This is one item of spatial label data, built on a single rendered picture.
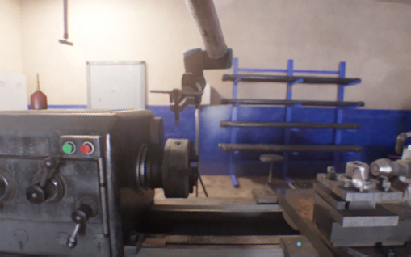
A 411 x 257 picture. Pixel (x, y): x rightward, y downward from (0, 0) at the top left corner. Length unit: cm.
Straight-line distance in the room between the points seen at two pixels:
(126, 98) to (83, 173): 343
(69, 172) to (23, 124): 22
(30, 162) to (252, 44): 379
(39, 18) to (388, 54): 675
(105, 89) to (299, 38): 373
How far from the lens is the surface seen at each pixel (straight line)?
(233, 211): 112
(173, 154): 81
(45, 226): 90
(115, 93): 418
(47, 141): 79
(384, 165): 119
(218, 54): 90
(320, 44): 457
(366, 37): 512
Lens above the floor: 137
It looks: 7 degrees down
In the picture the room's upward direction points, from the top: 1 degrees clockwise
